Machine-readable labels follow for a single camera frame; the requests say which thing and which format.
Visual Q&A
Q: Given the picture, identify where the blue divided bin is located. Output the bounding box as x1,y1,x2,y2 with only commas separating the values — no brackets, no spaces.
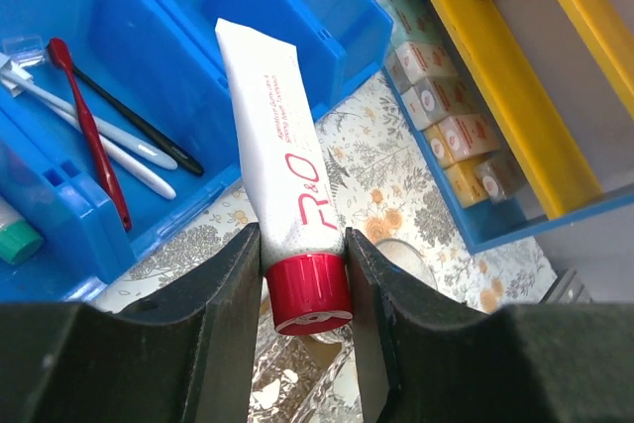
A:
1,0,239,301
158,0,391,120

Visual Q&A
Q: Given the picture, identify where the floral table mat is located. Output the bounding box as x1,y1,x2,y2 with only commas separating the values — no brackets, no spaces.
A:
94,73,556,312

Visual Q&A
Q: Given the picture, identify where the left blue divided bin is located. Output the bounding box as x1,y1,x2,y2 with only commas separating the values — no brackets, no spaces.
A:
1,0,239,301

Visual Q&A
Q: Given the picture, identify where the white tube green cap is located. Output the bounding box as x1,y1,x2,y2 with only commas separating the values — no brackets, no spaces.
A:
0,197,44,264

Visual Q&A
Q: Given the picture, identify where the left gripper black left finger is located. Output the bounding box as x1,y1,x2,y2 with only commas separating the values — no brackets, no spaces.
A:
1,224,262,422

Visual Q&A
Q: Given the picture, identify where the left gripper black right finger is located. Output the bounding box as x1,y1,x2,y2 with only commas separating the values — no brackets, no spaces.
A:
346,229,633,422

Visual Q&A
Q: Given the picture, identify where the white toothbrush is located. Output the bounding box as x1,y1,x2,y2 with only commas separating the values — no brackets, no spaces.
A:
0,51,178,201

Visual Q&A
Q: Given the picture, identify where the right blue divided bin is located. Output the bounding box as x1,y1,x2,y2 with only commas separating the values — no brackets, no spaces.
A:
158,0,391,120

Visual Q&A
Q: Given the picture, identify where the red toothbrush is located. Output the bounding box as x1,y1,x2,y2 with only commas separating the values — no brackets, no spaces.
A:
47,38,132,232

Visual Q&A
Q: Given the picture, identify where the aluminium frame rail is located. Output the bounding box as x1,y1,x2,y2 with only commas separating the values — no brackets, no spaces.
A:
542,268,592,304

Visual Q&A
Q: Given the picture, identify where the white tube red cap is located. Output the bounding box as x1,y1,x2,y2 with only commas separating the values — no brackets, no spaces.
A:
215,19,353,336

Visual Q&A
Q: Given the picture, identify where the blue pink shelf unit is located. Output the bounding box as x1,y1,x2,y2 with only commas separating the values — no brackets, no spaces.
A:
385,0,633,254

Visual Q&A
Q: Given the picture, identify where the black toothbrush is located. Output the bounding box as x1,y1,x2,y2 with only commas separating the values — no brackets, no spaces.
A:
72,65,205,176

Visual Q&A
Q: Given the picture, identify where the yellow shelf divider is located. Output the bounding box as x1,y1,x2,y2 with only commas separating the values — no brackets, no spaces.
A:
431,0,633,219

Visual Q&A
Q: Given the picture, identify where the sponge package box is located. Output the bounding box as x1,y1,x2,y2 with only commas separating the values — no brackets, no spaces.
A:
375,0,525,208

